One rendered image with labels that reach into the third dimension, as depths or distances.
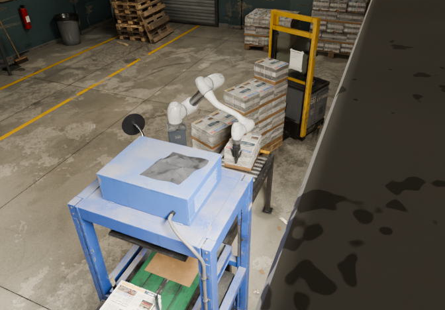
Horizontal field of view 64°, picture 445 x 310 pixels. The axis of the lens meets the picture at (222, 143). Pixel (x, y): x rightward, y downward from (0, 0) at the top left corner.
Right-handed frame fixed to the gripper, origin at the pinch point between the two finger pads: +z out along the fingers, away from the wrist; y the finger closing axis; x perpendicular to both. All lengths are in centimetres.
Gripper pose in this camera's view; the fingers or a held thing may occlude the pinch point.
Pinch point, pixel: (236, 159)
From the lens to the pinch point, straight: 357.0
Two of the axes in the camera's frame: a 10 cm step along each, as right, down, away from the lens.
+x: -3.9, 4.9, -7.8
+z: 0.1, 8.5, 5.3
